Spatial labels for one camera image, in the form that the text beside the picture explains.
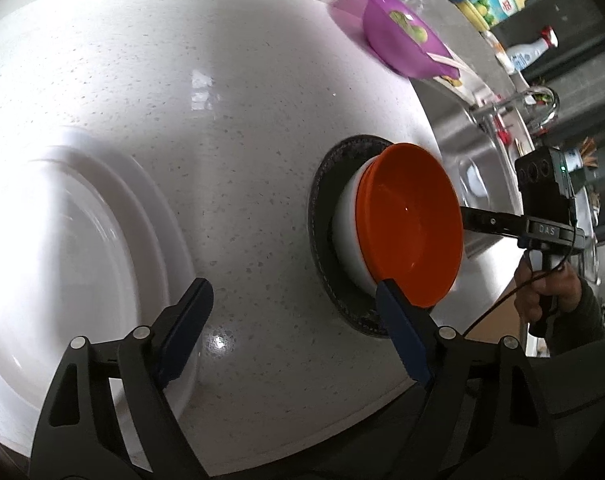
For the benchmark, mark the large white plate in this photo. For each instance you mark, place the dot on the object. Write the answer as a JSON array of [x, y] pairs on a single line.
[[177, 280]]

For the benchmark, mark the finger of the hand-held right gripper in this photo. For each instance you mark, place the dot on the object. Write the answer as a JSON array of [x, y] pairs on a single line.
[[487, 221]]

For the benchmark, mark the purple plastic bowl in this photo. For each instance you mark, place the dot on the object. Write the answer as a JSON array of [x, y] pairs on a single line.
[[397, 52]]

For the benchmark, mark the medium white plate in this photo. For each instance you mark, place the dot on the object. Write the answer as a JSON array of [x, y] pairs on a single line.
[[82, 270]]

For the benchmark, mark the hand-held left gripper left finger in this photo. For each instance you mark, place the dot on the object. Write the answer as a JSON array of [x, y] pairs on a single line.
[[182, 330]]

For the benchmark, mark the orange bowl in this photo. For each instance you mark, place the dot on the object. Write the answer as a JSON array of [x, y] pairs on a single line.
[[407, 220]]

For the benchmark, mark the blue white chopstick holder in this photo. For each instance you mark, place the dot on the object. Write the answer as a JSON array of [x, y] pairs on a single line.
[[577, 160]]

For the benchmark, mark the green vegetable stem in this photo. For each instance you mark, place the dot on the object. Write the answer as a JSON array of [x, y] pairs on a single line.
[[407, 25]]

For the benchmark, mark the white spray bottle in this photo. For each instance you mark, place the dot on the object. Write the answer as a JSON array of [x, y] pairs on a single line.
[[527, 52]]

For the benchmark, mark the stainless steel sink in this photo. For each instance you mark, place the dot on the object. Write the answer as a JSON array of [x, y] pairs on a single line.
[[452, 135]]

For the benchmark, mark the person's right forearm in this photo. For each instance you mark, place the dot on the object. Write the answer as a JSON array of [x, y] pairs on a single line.
[[582, 330]]

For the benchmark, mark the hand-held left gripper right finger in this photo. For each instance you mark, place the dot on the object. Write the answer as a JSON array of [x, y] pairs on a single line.
[[402, 330]]

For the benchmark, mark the person's right hand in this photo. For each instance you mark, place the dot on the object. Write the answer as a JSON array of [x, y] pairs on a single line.
[[524, 292]]

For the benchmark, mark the red faucet holder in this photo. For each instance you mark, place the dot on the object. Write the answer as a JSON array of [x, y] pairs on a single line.
[[504, 135]]

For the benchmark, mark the yellow sponge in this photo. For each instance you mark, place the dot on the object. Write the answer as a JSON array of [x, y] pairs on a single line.
[[450, 80]]

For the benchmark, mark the chrome faucet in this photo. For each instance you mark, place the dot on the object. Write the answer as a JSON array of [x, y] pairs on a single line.
[[512, 102]]

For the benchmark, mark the white bowl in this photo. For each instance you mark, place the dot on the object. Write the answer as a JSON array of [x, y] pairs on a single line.
[[347, 240]]

